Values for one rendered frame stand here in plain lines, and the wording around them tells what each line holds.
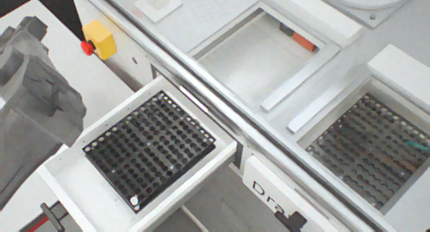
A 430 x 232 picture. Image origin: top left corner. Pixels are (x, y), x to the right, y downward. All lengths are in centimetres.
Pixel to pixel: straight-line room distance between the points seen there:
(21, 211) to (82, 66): 43
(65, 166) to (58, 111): 57
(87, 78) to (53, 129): 79
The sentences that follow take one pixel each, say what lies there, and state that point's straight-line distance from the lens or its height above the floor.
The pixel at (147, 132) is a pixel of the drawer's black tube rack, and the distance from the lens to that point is 94.
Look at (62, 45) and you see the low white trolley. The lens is 133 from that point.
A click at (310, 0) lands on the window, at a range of 56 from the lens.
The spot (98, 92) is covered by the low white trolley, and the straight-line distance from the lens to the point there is 119.
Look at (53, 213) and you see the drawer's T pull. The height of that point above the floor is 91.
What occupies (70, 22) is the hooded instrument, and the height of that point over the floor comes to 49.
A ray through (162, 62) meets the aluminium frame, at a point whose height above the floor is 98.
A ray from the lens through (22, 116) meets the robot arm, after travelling 44.
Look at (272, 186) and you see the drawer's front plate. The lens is 87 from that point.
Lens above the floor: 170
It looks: 58 degrees down
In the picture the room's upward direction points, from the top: 7 degrees counter-clockwise
